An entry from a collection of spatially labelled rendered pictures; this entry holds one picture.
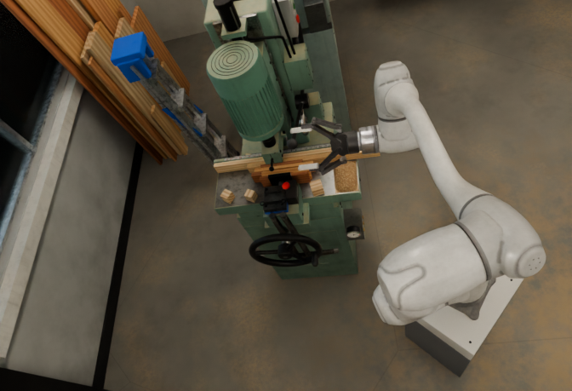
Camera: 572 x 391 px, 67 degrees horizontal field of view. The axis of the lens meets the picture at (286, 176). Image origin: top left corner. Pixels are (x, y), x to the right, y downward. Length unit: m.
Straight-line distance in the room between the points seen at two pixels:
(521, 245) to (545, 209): 1.83
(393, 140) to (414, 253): 0.55
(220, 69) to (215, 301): 1.63
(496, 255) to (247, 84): 0.82
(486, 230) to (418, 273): 0.16
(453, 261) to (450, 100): 2.29
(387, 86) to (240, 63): 0.44
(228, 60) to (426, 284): 0.86
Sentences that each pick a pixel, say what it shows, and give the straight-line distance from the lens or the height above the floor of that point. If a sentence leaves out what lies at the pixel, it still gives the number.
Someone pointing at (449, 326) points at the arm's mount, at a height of 0.70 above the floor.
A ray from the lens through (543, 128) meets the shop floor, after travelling 3.06.
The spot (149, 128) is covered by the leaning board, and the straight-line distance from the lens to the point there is 3.04.
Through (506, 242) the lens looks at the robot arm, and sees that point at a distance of 0.93.
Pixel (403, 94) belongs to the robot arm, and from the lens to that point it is 1.28.
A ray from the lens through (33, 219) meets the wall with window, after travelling 2.39.
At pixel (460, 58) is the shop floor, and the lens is 3.40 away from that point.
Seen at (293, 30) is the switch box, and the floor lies 1.35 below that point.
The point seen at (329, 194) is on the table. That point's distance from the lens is 1.69.
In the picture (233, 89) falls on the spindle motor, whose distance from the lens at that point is 1.33.
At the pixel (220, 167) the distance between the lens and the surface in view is 1.85.
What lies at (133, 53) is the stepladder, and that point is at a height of 1.16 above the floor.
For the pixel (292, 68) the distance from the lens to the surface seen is 1.62.
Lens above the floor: 2.35
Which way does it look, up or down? 55 degrees down
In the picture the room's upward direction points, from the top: 24 degrees counter-clockwise
